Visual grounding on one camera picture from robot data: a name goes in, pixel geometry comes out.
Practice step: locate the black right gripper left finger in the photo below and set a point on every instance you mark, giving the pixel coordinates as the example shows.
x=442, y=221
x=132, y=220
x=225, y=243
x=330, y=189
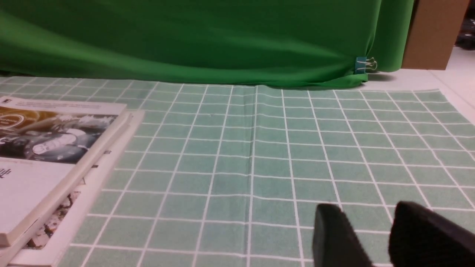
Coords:
x=335, y=243

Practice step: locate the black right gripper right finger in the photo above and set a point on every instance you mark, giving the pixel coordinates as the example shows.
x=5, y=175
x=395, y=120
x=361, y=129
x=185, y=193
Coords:
x=420, y=237

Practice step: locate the green grid cutting mat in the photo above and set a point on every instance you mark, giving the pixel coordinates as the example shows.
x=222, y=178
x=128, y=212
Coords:
x=231, y=176

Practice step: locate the teal binder clip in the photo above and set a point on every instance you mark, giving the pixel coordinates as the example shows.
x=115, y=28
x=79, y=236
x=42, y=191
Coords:
x=363, y=64

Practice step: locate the green backdrop cloth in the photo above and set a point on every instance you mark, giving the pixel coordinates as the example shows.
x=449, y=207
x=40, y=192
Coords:
x=279, y=43

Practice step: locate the dark object far right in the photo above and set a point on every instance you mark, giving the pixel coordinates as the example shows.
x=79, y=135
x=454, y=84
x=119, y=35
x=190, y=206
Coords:
x=466, y=36

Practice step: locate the brown cardboard box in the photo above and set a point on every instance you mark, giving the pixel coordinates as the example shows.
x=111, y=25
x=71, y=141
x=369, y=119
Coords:
x=433, y=30

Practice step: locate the bottom white book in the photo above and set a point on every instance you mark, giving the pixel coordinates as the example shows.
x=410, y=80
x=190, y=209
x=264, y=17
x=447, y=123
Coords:
x=46, y=242

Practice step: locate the top white photo book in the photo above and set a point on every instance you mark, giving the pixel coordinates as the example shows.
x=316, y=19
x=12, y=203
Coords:
x=43, y=143

